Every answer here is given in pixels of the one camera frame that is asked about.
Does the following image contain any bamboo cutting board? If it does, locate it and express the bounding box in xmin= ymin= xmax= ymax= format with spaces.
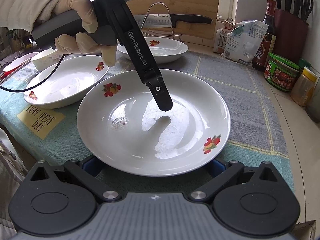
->
xmin=127 ymin=0 xmax=219 ymax=40

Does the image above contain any dark red knife holder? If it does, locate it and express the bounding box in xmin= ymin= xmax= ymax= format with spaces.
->
xmin=273 ymin=9 xmax=309 ymax=64

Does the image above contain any white fruit-pattern plate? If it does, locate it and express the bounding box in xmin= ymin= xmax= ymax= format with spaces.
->
xmin=76 ymin=69 xmax=231 ymax=177

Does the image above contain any green lid sauce jar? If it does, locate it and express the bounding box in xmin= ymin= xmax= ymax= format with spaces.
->
xmin=264 ymin=53 xmax=300 ymax=92

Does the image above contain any white fruit plate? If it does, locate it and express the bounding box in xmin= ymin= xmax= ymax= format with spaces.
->
xmin=23 ymin=55 xmax=109 ymax=109
xmin=117 ymin=36 xmax=189 ymax=64

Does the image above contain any left white sleeve forearm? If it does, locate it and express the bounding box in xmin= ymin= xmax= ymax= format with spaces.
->
xmin=1 ymin=0 xmax=59 ymax=31

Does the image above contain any black handled kitchen knife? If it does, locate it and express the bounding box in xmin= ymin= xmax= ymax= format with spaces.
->
xmin=134 ymin=14 xmax=213 ymax=28

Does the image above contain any dark soy sauce bottle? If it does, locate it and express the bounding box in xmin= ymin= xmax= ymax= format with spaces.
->
xmin=252 ymin=0 xmax=276 ymax=72

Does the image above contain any yellow happy day label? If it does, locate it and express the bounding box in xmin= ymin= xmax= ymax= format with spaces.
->
xmin=17 ymin=105 xmax=66 ymax=140

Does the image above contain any grey teal checked mat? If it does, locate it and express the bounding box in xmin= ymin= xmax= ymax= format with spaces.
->
xmin=1 ymin=52 xmax=294 ymax=193

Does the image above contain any left gloved hand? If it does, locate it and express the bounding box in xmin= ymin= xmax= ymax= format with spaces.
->
xmin=52 ymin=0 xmax=117 ymax=67

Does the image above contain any steel wire rack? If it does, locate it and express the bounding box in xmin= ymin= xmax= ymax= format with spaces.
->
xmin=139 ymin=2 xmax=182 ymax=41

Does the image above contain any white plastic food bag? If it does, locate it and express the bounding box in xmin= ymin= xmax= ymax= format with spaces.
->
xmin=213 ymin=20 xmax=268 ymax=65

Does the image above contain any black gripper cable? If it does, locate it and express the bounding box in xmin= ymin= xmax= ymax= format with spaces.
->
xmin=0 ymin=53 xmax=65 ymax=93

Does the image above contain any yellow lid spice jar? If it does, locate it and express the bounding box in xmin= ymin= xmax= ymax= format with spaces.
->
xmin=290 ymin=67 xmax=318 ymax=107

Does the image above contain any white floral bowl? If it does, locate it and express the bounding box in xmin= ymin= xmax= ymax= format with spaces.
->
xmin=31 ymin=48 xmax=62 ymax=72

